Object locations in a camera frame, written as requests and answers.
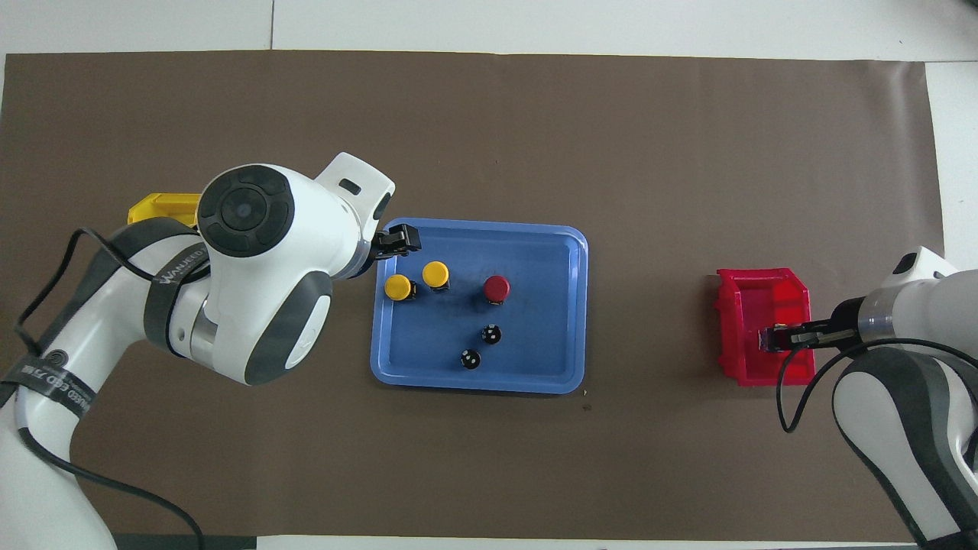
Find brown paper table mat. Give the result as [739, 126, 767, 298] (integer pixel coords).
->
[0, 50, 971, 543]

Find yellow plastic storage bin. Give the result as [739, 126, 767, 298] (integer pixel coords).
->
[128, 192, 201, 227]

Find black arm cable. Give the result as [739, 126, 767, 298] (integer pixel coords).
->
[14, 227, 211, 550]
[776, 338, 978, 435]

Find blue plastic tray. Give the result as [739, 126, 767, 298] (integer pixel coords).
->
[370, 218, 590, 396]

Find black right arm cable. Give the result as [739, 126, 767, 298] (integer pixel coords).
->
[776, 338, 978, 435]

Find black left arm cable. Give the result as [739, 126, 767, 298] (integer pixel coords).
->
[14, 227, 211, 550]

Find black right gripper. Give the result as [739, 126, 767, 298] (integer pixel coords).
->
[762, 296, 865, 357]

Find red plastic storage bin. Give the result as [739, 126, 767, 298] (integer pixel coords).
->
[714, 267, 817, 387]

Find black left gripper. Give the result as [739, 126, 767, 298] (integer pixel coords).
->
[370, 224, 423, 263]

